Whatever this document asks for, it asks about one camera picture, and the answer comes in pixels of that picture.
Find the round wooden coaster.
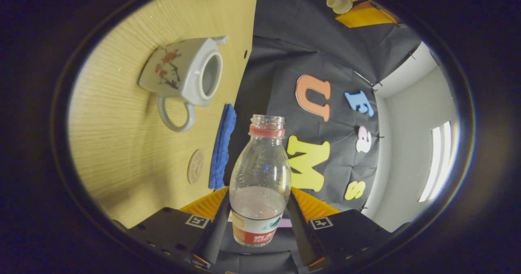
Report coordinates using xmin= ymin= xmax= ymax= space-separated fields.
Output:
xmin=187 ymin=149 xmax=205 ymax=184

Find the blue towel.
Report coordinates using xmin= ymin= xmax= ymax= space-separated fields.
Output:
xmin=208 ymin=104 xmax=237 ymax=190

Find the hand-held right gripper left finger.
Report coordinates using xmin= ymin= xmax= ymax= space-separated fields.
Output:
xmin=112 ymin=186 xmax=231 ymax=269

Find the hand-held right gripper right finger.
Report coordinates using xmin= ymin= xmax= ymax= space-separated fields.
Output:
xmin=284 ymin=186 xmax=407 ymax=270

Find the ceiling light panel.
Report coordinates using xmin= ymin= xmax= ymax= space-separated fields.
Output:
xmin=418 ymin=121 xmax=453 ymax=204

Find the grey flowered teacup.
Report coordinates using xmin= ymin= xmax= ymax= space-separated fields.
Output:
xmin=138 ymin=36 xmax=229 ymax=133

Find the clear plastic water bottle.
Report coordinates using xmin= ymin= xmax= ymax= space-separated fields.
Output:
xmin=229 ymin=114 xmax=292 ymax=248

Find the black backdrop cloth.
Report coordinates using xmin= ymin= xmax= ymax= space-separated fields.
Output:
xmin=226 ymin=0 xmax=424 ymax=221

